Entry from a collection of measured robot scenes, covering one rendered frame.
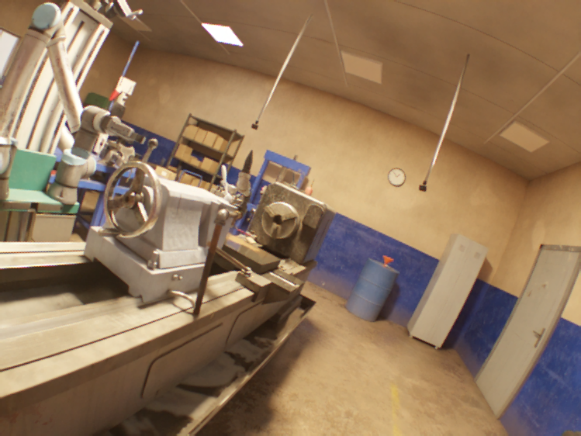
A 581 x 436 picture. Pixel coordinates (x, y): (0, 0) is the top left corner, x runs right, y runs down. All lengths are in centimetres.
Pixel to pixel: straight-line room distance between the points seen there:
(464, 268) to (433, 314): 89
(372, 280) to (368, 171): 197
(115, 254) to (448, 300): 492
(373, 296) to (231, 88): 498
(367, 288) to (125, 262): 430
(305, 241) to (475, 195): 413
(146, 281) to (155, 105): 726
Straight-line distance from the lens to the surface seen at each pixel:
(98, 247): 105
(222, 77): 722
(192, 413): 128
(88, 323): 79
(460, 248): 527
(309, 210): 229
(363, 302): 498
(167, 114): 765
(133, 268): 95
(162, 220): 94
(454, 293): 533
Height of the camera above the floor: 128
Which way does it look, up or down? 4 degrees down
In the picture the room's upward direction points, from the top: 24 degrees clockwise
